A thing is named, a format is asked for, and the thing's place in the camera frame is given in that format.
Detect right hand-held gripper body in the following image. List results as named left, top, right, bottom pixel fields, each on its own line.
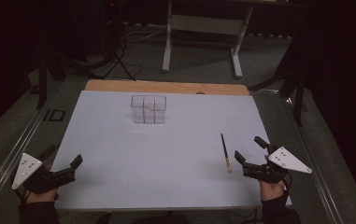
left=242, top=146, right=313, bottom=185

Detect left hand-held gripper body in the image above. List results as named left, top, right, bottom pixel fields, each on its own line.
left=11, top=152, right=77, bottom=195

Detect clear plastic organizer box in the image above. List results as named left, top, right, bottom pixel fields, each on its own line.
left=130, top=94, right=167, bottom=125

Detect person's right hand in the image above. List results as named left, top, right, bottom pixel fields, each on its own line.
left=259, top=181, right=287, bottom=203

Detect person's left hand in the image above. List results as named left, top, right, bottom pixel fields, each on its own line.
left=25, top=188, right=60, bottom=205

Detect black floor socket box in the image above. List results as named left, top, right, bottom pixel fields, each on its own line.
left=42, top=108, right=66, bottom=122

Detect black metal stand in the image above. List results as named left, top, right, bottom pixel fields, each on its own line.
left=36, top=46, right=67, bottom=110
left=249, top=27, right=308, bottom=127

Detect wooden board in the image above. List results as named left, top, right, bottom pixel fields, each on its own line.
left=84, top=78, right=250, bottom=96

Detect black tripod stand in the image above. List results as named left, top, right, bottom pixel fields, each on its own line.
left=81, top=0, right=137, bottom=82

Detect metal floor rail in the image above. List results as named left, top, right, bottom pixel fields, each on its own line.
left=286, top=96, right=346, bottom=224
left=0, top=81, right=62, bottom=216

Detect black cable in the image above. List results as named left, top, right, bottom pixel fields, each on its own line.
left=104, top=43, right=143, bottom=82

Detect white metal desk frame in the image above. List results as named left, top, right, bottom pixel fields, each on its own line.
left=162, top=0, right=255, bottom=79

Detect white cable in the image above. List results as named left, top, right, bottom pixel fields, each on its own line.
left=124, top=27, right=168, bottom=43

